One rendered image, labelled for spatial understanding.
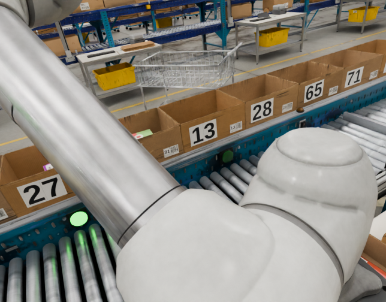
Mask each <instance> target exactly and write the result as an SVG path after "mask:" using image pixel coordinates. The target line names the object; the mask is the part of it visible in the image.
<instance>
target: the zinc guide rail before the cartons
mask: <svg viewBox="0 0 386 302"><path fill-rule="evenodd" d="M384 81H386V75H385V76H383V77H380V78H378V79H375V80H372V81H370V82H367V83H365V84H362V85H359V86H357V87H354V88H352V89H349V90H346V91H344V92H342V93H339V94H337V95H334V96H331V97H329V98H326V99H324V100H321V101H318V102H316V103H313V104H311V105H308V106H305V107H303V109H304V112H303V113H298V112H296V110H295V111H292V112H290V113H287V114H285V115H282V116H279V117H277V118H275V119H272V120H269V121H267V122H264V123H261V124H259V125H257V126H253V127H251V128H249V129H246V130H244V131H241V132H238V133H236V134H233V135H231V136H228V137H225V138H223V139H220V140H218V141H215V142H212V143H210V144H207V145H205V146H202V147H199V148H197V149H194V150H192V151H190V152H187V153H184V154H182V155H179V156H176V157H174V158H171V159H169V160H166V161H164V162H161V163H160V164H161V165H162V166H163V167H164V168H165V169H166V168H168V167H171V166H174V165H176V164H179V163H181V162H183V161H186V160H189V159H191V158H194V157H196V156H198V155H201V154H204V153H206V152H209V151H211V150H213V149H216V148H219V147H221V146H224V145H226V144H228V143H231V142H234V141H236V140H239V139H241V138H243V137H247V136H249V135H251V134H254V133H256V132H259V131H262V130H264V129H266V128H269V127H271V126H274V125H277V124H278V123H281V122H284V121H286V120H289V119H292V118H293V117H296V116H299V115H301V114H304V113H307V112H308V111H311V110H314V109H316V108H319V107H322V106H323V105H326V104H329V103H331V102H334V101H337V100H338V99H341V98H344V97H346V96H349V95H352V94H354V93H357V92H359V91H361V90H364V89H367V88H369V87H372V86H374V85H376V84H379V83H382V82H384ZM78 203H81V201H80V199H79V198H78V197H77V196H73V197H71V198H68V199H65V200H63V201H60V202H58V203H55V204H52V205H50V206H47V207H45V208H43V209H39V210H37V211H35V212H32V213H29V214H27V215H24V216H22V217H19V218H17V219H14V220H12V221H9V222H6V223H4V224H1V225H0V234H3V233H5V232H8V231H11V230H12V229H15V228H18V227H20V226H23V225H26V224H28V223H30V222H33V221H35V220H38V219H41V218H43V217H46V216H48V215H51V214H53V213H56V212H58V211H61V210H63V209H66V208H68V207H71V206H73V205H76V204H78Z"/></svg>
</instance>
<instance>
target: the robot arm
mask: <svg viewBox="0 0 386 302"><path fill-rule="evenodd" d="M81 2H82V0H0V106H1V107H2V108H3V109H4V110H5V112H6V113H7V114H8V115H9V116H10V117H11V119H12V120H13V121H14V123H15V124H16V125H18V126H19V127H20V128H21V130H22V131H23V132H24V133H25V134H26V135H27V137H28V138H29V139H30V140H31V141H32V142H33V144H34V145H35V146H36V148H37V149H38V150H39V151H40V152H41V153H42V155H43V156H44V157H45V158H46V159H47V160H48V162H49V163H50V164H51V166H52V167H53V168H54V169H55V170H56V171H57V173H58V174H59V175H60V176H61V177H62V178H63V180H64V181H65V182H66V184H67V185H68V186H69V187H70V188H71V189H72V191H73V192H74V193H75V194H76V195H77V197H78V198H79V199H80V201H81V202H82V203H83V204H84V205H85V206H86V208H87V209H88V210H89V211H90V212H91V213H92V215H93V216H94V217H95V219H96V220H97V221H98V222H99V223H100V224H101V226H102V227H103V228H104V229H105V230H106V231H107V233H108V234H109V235H110V237H111V238H112V239H113V240H114V241H115V242H116V244H117V245H118V246H119V247H120V248H121V251H120V253H119V254H118V256H117V266H116V284H117V288H118V290H119V292H120V293H121V295H122V297H123V300H124V302H356V301H357V300H359V299H360V298H362V297H365V296H368V295H375V294H377V293H379V292H380V290H381V287H382V282H381V280H380V278H379V277H378V276H377V275H376V274H374V273H372V272H371V271H369V270H367V269H366V268H364V267H363V266H361V265H360V264H359V263H358V261H359V259H360V257H361V254H362V253H363V250H364V247H365V245H366V242H367V239H368V236H369V233H370V229H371V226H372V222H373V218H374V215H375V209H376V203H377V199H378V185H377V181H376V176H375V172H374V170H373V167H372V164H371V161H370V159H369V157H368V155H367V153H366V152H365V150H364V149H363V148H362V147H360V146H359V145H358V144H357V143H356V142H355V141H354V140H353V139H352V138H351V137H349V136H347V135H345V134H343V133H341V132H337V131H334V130H330V129H325V128H299V129H294V130H292V131H289V132H287V133H286V134H284V135H282V136H280V137H279V138H277V139H275V141H274V142H273V143H272V144H271V145H270V146H269V148H268V149H267V150H266V151H265V152H264V154H263V155H262V157H261V159H260V160H259V162H258V166H257V174H256V175H254V176H253V178H252V180H251V182H250V184H249V186H248V188H247V190H246V192H245V194H244V196H243V198H242V199H241V201H240V202H239V205H237V204H234V203H232V202H231V201H228V200H226V199H225V198H222V197H221V196H219V195H218V194H217V193H216V192H214V191H209V190H204V189H187V190H185V189H184V188H183V187H182V186H181V185H180V184H179V183H178V182H177V181H176V180H175V179H174V177H173V176H172V175H171V174H170V173H169V172H168V171H167V170H166V169H165V168H164V167H163V166H162V165H161V164H160V163H159V162H158V161H157V160H156V159H155V158H154V157H153V156H152V155H151V154H150V153H149V152H148V151H147V150H146V148H145V147H144V146H143V145H142V144H141V143H140V142H139V141H138V140H137V139H136V138H135V137H134V136H133V135H132V134H131V133H130V132H129V131H128V130H127V129H126V128H125V127H124V126H123V125H122V124H121V123H120V122H119V121H118V120H117V118H116V117H115V116H114V115H113V114H112V113H111V112H110V111H109V110H108V109H107V108H106V107H105V106H104V105H103V104H102V102H101V101H100V100H99V99H98V98H97V97H96V96H95V95H94V94H93V93H92V92H91V91H90V90H89V89H88V88H87V87H86V86H85V85H84V84H83V83H82V82H81V81H80V80H79V79H78V78H77V77H76V76H75V75H74V73H73V72H72V71H71V70H70V69H69V68H68V67H67V66H66V65H65V64H64V63H63V62H62V61H61V60H60V59H59V58H58V57H57V56H56V55H55V54H54V53H53V52H52V51H51V50H50V49H49V48H48V47H47V46H46V44H45V43H44V42H43V41H42V40H41V39H40V38H39V37H38V36H37V35H36V34H35V33H34V32H33V31H32V29H34V28H36V27H39V26H44V25H51V24H53V23H55V22H58V21H60V20H63V19H64V18H66V17H67V16H69V15H70V14H71V13H72V12H73V11H74V10H76V9H77V7H78V6H79V5H80V4H81Z"/></svg>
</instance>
